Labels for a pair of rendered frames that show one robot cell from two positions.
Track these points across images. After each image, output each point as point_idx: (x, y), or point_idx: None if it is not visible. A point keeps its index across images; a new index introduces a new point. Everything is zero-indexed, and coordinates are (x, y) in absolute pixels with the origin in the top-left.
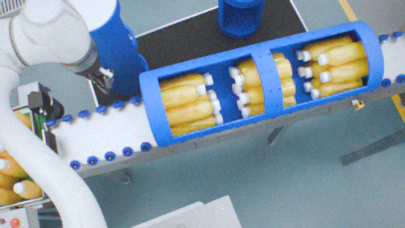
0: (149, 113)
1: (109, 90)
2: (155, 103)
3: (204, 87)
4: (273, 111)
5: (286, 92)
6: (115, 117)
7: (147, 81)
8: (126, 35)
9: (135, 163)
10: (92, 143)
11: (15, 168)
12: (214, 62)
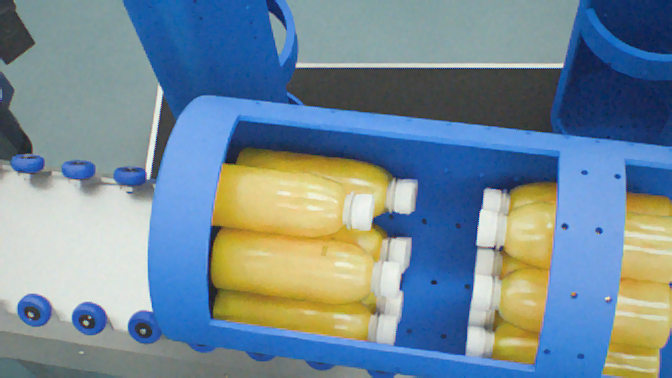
0: (161, 211)
1: (15, 54)
2: (190, 186)
3: (369, 205)
4: (562, 370)
5: (635, 327)
6: (109, 211)
7: (202, 118)
8: (263, 17)
9: (109, 368)
10: (13, 257)
11: None
12: (430, 140)
